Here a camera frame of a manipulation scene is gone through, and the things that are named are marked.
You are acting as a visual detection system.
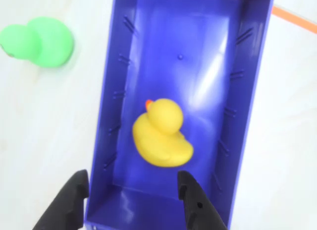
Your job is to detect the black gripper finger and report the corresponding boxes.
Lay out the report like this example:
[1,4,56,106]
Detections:
[32,169,90,230]
[177,170,227,230]

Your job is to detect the yellow rubber duck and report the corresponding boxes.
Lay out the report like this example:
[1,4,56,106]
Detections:
[132,98,194,168]

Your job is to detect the green rubber duck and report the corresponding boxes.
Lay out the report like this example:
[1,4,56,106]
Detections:
[0,16,75,69]

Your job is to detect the blue plastic box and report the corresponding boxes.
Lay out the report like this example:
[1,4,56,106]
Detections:
[83,0,276,230]

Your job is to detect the orange tape strip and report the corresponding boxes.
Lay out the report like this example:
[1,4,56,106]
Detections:
[271,5,317,34]

